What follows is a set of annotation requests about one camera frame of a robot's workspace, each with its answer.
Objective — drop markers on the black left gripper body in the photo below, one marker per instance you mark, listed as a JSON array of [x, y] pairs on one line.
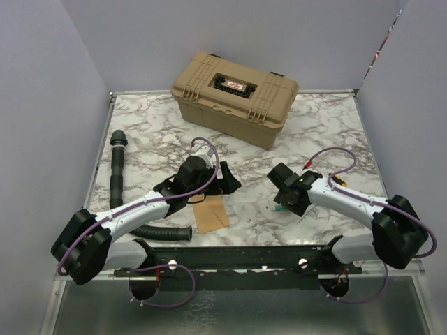
[[220, 186]]

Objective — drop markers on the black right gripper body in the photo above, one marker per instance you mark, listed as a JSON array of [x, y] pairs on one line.
[[298, 208]]

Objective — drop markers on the brown kraft envelope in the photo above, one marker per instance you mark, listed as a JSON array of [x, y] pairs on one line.
[[210, 213]]

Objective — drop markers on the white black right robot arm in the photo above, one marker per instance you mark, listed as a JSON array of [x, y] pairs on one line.
[[393, 238]]

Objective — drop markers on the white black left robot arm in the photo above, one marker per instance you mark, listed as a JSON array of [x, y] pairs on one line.
[[84, 244]]

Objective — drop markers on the tan plastic toolbox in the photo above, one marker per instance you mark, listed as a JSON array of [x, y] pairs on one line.
[[243, 102]]

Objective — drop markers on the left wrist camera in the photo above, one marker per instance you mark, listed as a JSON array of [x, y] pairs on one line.
[[206, 153]]

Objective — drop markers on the yellow black handled screwdriver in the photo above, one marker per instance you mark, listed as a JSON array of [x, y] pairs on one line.
[[340, 181]]

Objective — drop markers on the black metal base rail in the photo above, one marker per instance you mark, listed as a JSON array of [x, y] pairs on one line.
[[237, 268]]

